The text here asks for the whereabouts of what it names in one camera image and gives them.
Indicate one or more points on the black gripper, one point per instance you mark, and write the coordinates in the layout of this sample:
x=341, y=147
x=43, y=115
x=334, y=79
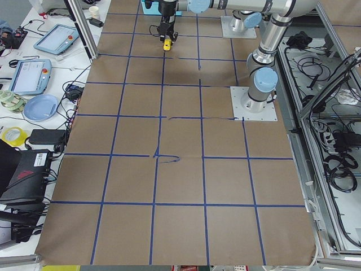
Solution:
x=167, y=20

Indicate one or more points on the yellow toy beetle car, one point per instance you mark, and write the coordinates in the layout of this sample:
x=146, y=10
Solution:
x=167, y=44

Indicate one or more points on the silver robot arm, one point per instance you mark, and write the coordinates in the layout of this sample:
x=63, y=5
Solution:
x=242, y=19
x=263, y=79

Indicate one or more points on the paper cup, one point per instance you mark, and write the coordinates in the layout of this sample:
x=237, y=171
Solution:
x=94, y=12

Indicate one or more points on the teach pendant far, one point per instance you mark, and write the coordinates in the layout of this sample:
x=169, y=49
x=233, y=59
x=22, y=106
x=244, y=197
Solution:
x=57, y=40

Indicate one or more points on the teach pendant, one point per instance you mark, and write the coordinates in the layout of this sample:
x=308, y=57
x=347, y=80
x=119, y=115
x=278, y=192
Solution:
x=31, y=77
x=57, y=40

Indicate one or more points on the teach pendant near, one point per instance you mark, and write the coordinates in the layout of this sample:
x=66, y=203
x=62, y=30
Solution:
x=31, y=77

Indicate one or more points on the blue plate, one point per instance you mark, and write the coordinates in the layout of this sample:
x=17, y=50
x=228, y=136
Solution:
x=41, y=107

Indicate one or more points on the black power adapter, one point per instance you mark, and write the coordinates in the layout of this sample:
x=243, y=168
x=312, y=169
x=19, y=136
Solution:
x=46, y=136

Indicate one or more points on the yellow tape roll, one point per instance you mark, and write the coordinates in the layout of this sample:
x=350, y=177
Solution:
x=14, y=136

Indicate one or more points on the black computer case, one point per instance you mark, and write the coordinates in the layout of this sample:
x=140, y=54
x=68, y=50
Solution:
x=23, y=175

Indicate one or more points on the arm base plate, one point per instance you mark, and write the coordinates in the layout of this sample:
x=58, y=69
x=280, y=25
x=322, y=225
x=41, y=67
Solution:
x=244, y=108
x=228, y=33

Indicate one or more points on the aluminium frame post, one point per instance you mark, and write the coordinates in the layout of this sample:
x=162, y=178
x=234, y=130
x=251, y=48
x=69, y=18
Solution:
x=81, y=24

